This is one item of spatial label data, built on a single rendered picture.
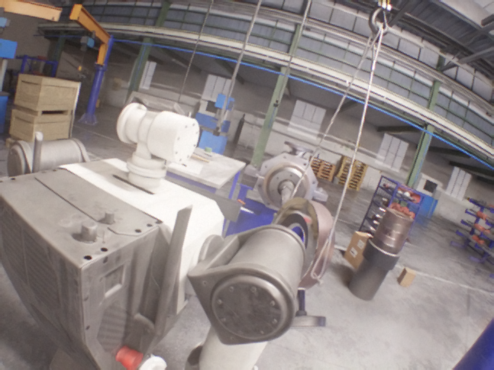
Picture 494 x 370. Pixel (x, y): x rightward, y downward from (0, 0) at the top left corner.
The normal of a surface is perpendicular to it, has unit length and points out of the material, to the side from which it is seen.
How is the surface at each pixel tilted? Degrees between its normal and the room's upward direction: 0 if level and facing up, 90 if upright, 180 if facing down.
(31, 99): 90
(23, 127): 90
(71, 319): 90
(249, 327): 90
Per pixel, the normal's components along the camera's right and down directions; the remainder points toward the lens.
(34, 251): -0.28, 0.16
